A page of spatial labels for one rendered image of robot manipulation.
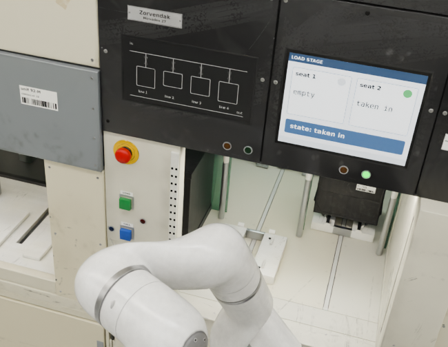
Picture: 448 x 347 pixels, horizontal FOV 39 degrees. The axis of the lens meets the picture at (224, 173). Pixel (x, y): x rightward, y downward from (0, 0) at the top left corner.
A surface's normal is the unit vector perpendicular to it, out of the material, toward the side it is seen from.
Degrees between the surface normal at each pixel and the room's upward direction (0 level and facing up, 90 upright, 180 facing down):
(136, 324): 54
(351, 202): 90
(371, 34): 90
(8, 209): 0
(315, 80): 90
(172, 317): 17
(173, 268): 91
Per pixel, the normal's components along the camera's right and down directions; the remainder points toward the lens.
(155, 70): -0.28, 0.50
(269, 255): 0.07, -0.84
